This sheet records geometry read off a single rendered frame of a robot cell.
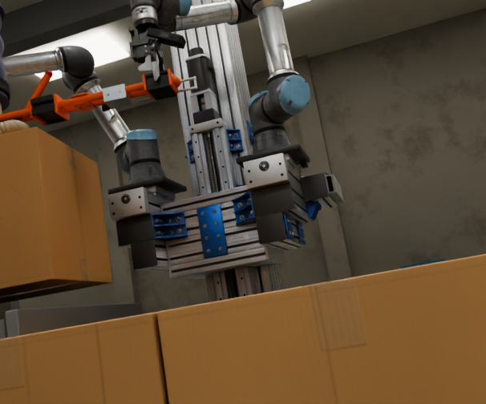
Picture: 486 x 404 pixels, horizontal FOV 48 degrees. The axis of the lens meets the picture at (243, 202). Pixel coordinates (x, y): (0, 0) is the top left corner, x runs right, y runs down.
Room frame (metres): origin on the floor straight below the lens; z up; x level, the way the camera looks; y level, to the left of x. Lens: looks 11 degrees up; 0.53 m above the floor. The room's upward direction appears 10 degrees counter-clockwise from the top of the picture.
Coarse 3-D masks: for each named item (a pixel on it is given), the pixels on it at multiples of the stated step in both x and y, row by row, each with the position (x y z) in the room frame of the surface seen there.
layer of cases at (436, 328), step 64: (128, 320) 0.63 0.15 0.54; (192, 320) 0.61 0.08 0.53; (256, 320) 0.60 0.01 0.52; (320, 320) 0.59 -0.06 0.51; (384, 320) 0.58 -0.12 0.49; (448, 320) 0.57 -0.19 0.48; (0, 384) 0.65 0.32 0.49; (64, 384) 0.64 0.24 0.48; (128, 384) 0.63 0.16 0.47; (192, 384) 0.62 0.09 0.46; (256, 384) 0.61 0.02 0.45; (320, 384) 0.59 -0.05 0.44; (384, 384) 0.58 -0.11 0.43; (448, 384) 0.57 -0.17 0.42
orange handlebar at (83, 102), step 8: (176, 80) 1.46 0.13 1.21; (128, 88) 1.47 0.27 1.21; (136, 88) 1.47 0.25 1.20; (72, 96) 1.49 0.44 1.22; (80, 96) 1.49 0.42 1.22; (88, 96) 1.48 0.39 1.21; (96, 96) 1.48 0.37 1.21; (136, 96) 1.51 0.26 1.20; (64, 104) 1.49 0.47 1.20; (72, 104) 1.49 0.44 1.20; (80, 104) 1.49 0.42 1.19; (88, 104) 1.50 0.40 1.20; (96, 104) 1.52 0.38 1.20; (16, 112) 1.50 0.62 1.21; (24, 112) 1.50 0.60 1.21; (0, 120) 1.52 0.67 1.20; (24, 120) 1.55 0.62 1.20
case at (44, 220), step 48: (0, 144) 1.33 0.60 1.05; (48, 144) 1.38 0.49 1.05; (0, 192) 1.33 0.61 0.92; (48, 192) 1.35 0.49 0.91; (96, 192) 1.67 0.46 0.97; (0, 240) 1.34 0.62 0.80; (48, 240) 1.32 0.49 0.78; (96, 240) 1.63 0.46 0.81; (0, 288) 1.34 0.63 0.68; (48, 288) 1.53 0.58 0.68
